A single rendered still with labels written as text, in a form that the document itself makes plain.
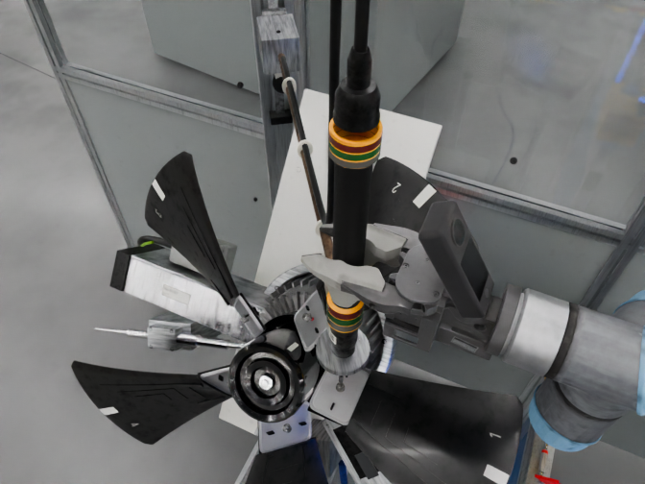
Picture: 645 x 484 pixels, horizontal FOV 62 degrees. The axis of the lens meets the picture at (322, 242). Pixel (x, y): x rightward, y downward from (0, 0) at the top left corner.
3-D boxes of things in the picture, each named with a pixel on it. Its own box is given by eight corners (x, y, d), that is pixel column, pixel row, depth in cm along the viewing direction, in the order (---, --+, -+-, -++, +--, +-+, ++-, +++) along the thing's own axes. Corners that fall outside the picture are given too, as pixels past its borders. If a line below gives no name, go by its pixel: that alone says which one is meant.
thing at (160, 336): (156, 343, 101) (155, 322, 100) (184, 347, 99) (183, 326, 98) (147, 347, 98) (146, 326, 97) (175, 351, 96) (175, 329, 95)
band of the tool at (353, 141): (324, 141, 47) (324, 113, 44) (372, 135, 47) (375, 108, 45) (334, 175, 44) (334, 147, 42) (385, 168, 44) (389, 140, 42)
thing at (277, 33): (258, 50, 110) (254, 10, 104) (293, 47, 111) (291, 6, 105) (264, 78, 104) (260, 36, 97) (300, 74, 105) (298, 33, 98)
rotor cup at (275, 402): (247, 378, 92) (206, 409, 79) (268, 300, 89) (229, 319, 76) (324, 413, 88) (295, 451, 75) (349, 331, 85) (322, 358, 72)
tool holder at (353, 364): (309, 321, 74) (307, 278, 67) (359, 313, 75) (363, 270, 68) (321, 380, 69) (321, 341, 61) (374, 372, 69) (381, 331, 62)
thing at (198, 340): (266, 352, 93) (99, 332, 104) (266, 340, 93) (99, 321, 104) (260, 356, 91) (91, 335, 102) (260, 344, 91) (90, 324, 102)
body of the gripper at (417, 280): (374, 334, 57) (487, 378, 54) (382, 287, 51) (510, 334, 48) (398, 281, 62) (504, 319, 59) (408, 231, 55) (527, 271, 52)
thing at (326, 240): (277, 60, 101) (277, 53, 100) (285, 60, 102) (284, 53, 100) (333, 293, 67) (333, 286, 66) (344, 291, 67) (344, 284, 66)
